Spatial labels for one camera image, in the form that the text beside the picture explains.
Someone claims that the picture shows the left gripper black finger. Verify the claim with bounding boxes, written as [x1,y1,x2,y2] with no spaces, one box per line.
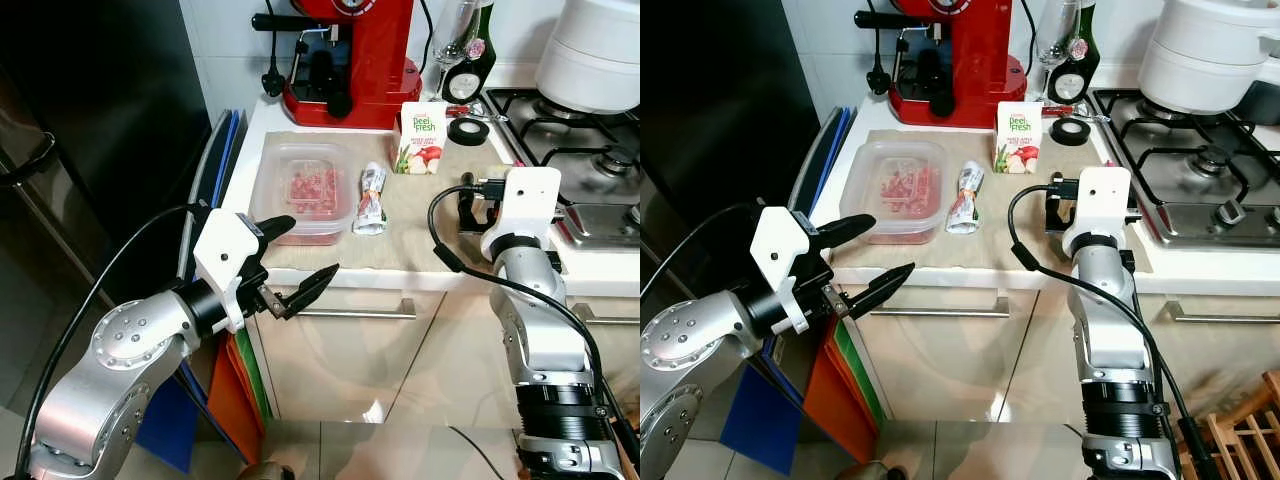
[255,215,297,247]
[815,214,877,251]
[850,263,916,320]
[282,264,341,320]

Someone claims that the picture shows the dark tall fridge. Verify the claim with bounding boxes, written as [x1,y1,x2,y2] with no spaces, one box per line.
[640,0,831,301]
[0,0,213,421]

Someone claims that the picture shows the clear container with red food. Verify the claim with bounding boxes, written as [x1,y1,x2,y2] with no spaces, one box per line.
[248,140,359,247]
[838,137,949,246]

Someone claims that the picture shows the grey cutting board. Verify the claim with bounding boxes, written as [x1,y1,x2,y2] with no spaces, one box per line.
[180,110,229,291]
[790,108,839,216]

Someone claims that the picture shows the white apple juice carton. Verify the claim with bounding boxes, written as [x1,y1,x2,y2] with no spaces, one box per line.
[393,102,448,176]
[993,101,1044,175]

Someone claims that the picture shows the cream kitchen base cabinet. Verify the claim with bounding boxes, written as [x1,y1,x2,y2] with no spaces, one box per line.
[240,265,641,426]
[830,265,1280,421]

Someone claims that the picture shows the crumpled silver food pouch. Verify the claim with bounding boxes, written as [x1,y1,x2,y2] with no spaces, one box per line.
[945,160,986,236]
[352,162,389,237]

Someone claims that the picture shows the green cutting board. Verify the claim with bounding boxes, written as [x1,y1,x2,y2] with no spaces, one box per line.
[830,318,889,426]
[235,330,276,421]

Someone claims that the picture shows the orange cutting board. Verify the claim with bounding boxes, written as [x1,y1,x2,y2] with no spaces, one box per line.
[800,320,876,466]
[205,330,263,466]

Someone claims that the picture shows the steel gas stove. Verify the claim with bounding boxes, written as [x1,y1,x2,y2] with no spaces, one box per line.
[1088,88,1280,251]
[483,87,641,251]

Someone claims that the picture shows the dark green wine bottle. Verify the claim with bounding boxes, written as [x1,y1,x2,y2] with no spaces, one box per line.
[1045,0,1101,106]
[440,0,498,104]

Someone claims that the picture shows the blue cutting board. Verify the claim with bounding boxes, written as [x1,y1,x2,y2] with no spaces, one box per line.
[720,105,856,476]
[135,108,246,473]

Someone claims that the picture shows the black power plug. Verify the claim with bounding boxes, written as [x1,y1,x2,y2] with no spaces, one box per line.
[868,30,893,96]
[262,30,286,98]

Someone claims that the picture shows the red coffee machine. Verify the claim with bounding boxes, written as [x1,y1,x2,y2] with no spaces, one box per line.
[252,0,423,131]
[855,0,1026,129]

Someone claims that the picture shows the clear wine glass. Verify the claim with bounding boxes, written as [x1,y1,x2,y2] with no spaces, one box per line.
[1035,0,1076,73]
[430,0,481,73]

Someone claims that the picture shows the large white pot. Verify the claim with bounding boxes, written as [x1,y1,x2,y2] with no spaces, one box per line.
[1138,0,1280,116]
[535,0,641,116]

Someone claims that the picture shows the wooden wine rack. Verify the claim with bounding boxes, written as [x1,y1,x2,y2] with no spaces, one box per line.
[1180,370,1280,480]

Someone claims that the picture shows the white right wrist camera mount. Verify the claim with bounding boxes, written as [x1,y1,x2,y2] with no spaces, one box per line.
[1062,165,1133,259]
[480,167,563,261]

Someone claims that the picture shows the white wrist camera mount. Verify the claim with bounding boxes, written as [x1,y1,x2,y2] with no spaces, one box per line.
[480,167,563,261]
[1062,165,1133,259]
[750,206,826,336]
[193,208,269,334]

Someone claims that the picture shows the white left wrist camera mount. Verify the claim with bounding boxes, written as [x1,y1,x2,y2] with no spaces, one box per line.
[750,206,826,336]
[193,208,269,334]

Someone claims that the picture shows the steel drawer handle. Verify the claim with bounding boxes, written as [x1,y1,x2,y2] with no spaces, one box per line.
[905,297,1011,319]
[575,303,641,326]
[295,297,419,319]
[1165,300,1280,326]

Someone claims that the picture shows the dark fridge door handle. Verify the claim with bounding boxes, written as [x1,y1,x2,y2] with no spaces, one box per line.
[0,133,56,189]

